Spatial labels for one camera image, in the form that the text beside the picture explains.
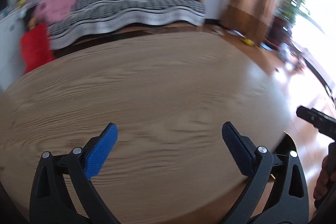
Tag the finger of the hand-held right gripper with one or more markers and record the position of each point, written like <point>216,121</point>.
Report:
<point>320,120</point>

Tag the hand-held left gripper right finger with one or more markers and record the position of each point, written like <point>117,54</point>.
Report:
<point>237,147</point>

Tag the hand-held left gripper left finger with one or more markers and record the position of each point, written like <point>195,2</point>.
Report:
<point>101,150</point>

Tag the black bin with yellow rim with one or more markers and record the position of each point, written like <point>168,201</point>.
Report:
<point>284,145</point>

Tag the person's right hand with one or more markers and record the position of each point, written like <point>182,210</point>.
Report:
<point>321,184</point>

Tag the white plastic bag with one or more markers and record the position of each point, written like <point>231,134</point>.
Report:
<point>285,52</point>

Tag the small yellow toy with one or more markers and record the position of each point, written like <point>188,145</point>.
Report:
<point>248,42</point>

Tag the red plastic chair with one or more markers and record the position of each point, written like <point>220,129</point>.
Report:
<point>35,49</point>

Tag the white cabinet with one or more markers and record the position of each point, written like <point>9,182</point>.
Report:
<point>10,50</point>

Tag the black-white striped sofa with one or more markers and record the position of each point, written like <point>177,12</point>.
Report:
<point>131,11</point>

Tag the pink blanket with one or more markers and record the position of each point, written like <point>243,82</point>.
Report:
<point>56,7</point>

